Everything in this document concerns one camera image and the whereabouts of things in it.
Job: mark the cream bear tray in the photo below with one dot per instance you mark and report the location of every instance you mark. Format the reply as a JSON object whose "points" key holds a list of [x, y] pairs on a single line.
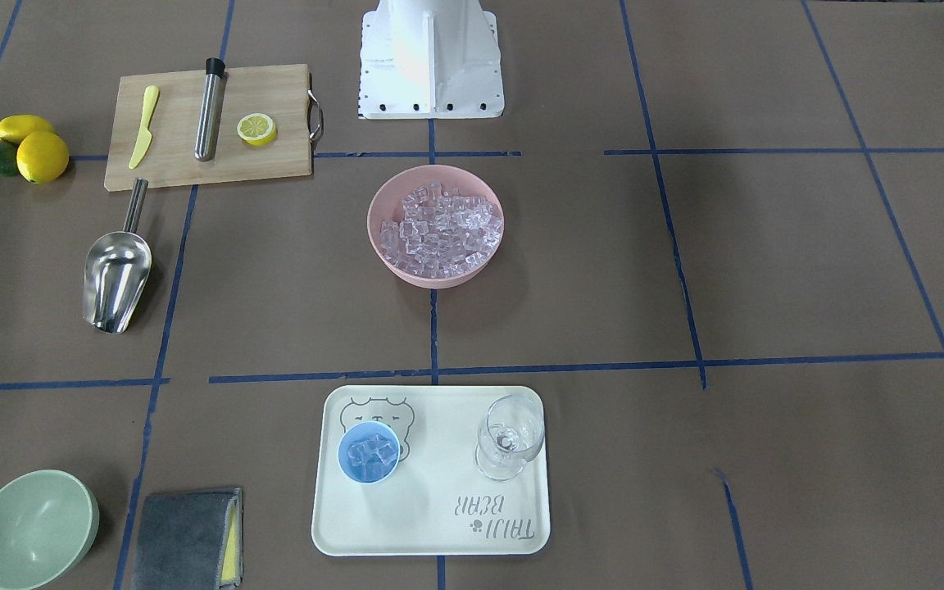
{"points": [[438, 500]]}

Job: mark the lemon half slice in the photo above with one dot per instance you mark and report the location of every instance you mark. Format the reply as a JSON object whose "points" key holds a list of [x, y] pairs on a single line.
{"points": [[257, 129]]}

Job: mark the steel rod on board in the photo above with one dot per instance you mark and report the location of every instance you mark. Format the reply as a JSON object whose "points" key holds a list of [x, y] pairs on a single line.
{"points": [[210, 110]]}

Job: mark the wooden cutting board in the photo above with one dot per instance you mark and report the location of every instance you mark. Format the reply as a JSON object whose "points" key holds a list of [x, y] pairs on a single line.
{"points": [[280, 91]]}

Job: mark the large yellow lemon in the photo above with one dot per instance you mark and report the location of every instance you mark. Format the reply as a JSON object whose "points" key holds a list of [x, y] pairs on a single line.
{"points": [[42, 157]]}

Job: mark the grey folded cloth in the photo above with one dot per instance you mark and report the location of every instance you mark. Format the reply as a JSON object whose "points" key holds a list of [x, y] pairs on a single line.
{"points": [[190, 540]]}

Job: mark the yellow plastic knife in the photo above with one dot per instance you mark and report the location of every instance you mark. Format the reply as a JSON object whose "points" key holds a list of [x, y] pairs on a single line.
{"points": [[144, 136]]}

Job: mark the blue plastic cup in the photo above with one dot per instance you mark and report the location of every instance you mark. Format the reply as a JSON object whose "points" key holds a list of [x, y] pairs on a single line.
{"points": [[360, 431]]}

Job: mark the pink bowl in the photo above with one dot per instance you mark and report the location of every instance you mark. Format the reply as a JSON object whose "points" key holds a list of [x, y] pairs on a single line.
{"points": [[385, 204]]}

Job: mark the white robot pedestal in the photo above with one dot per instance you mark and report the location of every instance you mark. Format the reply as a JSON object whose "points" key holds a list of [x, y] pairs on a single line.
{"points": [[430, 60]]}

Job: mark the ice cubes in cup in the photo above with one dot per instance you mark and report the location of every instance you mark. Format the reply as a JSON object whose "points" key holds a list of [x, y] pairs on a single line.
{"points": [[372, 459]]}

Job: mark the metal ice scoop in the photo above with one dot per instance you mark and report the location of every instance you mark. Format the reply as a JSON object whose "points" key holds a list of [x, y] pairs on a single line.
{"points": [[116, 270]]}

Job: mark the green ceramic bowl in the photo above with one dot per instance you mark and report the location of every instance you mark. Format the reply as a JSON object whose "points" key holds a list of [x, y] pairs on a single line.
{"points": [[48, 522]]}

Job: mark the clear wine glass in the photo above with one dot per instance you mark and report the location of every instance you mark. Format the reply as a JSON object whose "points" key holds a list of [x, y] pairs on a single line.
{"points": [[510, 435]]}

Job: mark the small yellow lemon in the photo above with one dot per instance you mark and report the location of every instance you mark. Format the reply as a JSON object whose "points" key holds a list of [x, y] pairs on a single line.
{"points": [[14, 129]]}

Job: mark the clear ice cubes pile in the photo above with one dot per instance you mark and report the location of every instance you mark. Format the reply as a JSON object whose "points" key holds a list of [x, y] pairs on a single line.
{"points": [[440, 233]]}

